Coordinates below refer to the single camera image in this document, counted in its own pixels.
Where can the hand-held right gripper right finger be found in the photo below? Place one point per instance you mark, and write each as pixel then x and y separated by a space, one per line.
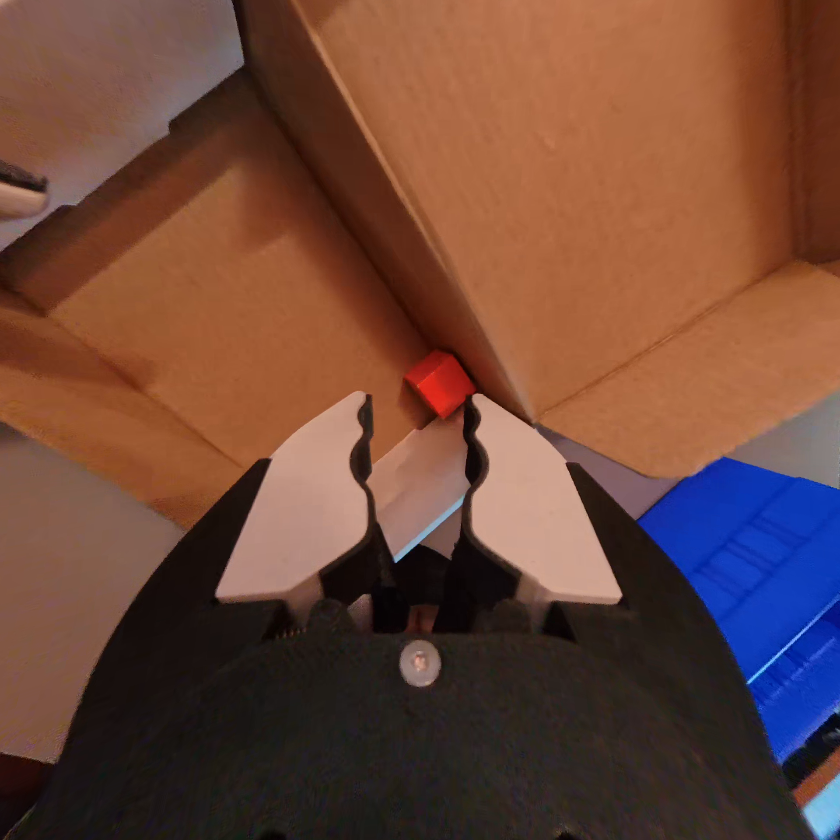
pixel 538 518

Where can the white cardboard mailer box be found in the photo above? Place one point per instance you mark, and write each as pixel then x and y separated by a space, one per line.
pixel 590 197

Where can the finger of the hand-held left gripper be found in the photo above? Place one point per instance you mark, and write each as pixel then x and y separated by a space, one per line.
pixel 19 200

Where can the blue plastic bin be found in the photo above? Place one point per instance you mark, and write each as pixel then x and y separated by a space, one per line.
pixel 754 577

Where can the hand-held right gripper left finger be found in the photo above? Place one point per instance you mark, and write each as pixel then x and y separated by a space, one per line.
pixel 302 512

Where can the grey desk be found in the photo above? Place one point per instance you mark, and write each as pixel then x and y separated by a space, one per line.
pixel 65 590

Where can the red cube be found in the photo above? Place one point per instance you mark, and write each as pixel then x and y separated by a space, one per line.
pixel 438 384

